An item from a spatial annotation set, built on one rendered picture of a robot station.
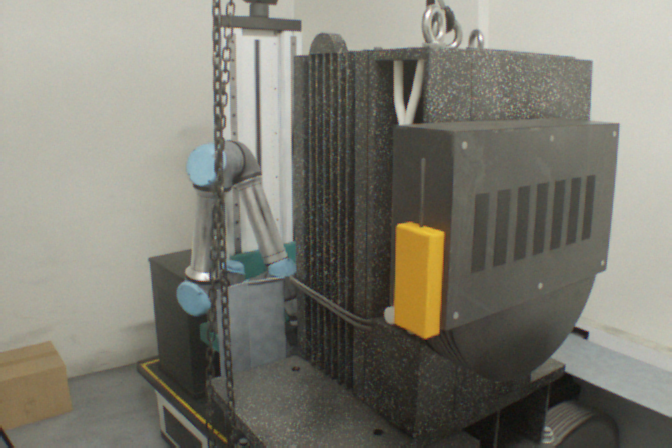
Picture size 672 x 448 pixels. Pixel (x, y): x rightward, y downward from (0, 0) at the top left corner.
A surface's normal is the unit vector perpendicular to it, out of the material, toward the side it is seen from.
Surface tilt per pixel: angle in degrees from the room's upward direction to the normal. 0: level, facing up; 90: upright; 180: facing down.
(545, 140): 90
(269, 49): 90
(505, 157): 90
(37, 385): 90
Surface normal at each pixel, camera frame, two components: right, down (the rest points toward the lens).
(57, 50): 0.56, 0.16
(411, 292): -0.83, 0.11
